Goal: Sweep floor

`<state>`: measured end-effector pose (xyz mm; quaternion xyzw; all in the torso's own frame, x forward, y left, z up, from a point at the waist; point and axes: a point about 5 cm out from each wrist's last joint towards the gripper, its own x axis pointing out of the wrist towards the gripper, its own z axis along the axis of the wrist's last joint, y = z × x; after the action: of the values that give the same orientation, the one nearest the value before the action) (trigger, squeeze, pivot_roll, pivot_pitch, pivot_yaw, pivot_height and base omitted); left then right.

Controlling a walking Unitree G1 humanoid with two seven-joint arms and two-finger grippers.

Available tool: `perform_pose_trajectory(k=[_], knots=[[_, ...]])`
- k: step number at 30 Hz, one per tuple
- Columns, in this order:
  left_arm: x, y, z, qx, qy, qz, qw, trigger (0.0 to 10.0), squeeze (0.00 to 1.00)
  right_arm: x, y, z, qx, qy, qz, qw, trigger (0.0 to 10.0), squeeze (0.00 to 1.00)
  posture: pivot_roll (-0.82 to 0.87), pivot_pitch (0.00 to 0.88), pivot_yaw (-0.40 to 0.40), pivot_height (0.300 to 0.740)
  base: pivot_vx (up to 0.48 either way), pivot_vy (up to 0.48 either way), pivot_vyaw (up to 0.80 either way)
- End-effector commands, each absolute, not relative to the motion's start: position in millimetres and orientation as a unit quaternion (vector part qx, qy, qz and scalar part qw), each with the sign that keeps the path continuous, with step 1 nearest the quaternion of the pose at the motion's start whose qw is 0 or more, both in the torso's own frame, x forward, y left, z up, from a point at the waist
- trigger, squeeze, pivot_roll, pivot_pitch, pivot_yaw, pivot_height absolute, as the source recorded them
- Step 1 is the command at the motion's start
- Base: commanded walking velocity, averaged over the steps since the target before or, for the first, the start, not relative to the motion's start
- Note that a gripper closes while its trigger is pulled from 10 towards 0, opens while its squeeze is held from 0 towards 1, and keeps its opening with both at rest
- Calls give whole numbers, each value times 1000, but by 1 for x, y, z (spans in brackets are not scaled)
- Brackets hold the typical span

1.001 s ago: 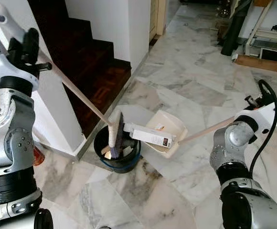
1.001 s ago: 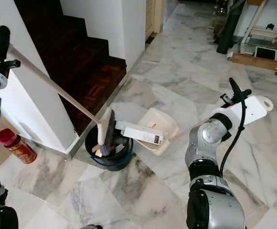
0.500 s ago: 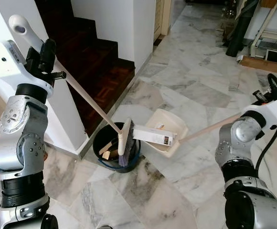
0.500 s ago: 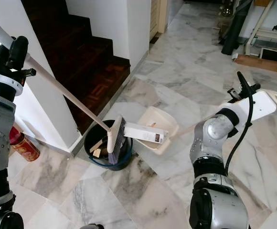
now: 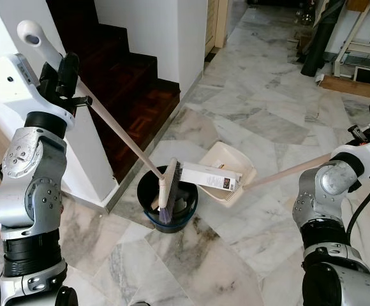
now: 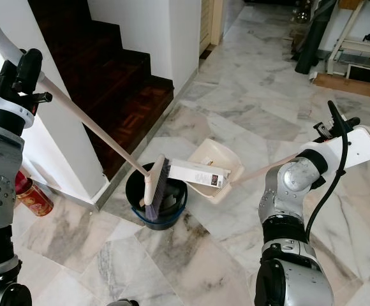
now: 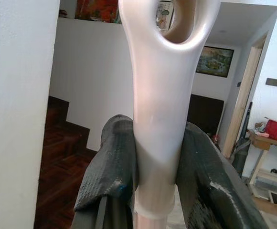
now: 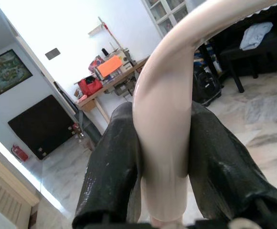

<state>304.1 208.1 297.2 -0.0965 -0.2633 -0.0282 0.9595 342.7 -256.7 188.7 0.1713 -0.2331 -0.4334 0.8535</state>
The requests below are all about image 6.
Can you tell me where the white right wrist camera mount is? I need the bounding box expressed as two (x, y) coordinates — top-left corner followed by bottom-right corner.
(313, 126), (370, 171)

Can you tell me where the light wooden door frame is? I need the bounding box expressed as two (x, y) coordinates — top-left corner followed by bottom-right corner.
(200, 0), (225, 55)

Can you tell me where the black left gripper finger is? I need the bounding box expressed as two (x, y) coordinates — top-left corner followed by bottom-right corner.
(0, 59), (19, 90)
(17, 47), (45, 95)

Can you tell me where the dark wooden staircase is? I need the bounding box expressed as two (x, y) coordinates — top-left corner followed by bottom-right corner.
(27, 0), (175, 180)

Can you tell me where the long black bag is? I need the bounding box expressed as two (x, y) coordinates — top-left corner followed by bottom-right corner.
(295, 0), (339, 74)

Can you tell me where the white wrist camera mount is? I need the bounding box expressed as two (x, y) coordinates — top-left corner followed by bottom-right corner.
(313, 126), (370, 171)
(0, 61), (37, 129)

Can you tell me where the cream long handled dustpan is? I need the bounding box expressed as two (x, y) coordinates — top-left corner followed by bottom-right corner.
(188, 126), (370, 205)

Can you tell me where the white metal frame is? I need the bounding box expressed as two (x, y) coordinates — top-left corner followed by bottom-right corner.
(325, 0), (370, 84)

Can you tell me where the red can with lid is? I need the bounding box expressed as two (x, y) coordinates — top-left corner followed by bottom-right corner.
(15, 170), (56, 217)

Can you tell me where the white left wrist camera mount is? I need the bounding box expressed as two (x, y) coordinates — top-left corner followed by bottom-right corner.
(0, 61), (37, 129)

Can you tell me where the white printed paper box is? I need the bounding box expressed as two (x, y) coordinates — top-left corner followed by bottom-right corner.
(168, 159), (233, 189)

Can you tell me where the brown wooden plank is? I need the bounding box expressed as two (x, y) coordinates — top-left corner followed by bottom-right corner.
(311, 72), (370, 103)

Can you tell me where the black round waste bin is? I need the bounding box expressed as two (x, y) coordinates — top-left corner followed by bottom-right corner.
(125, 163), (189, 231)

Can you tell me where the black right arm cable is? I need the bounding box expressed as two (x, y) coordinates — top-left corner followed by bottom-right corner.
(304, 100), (350, 243)

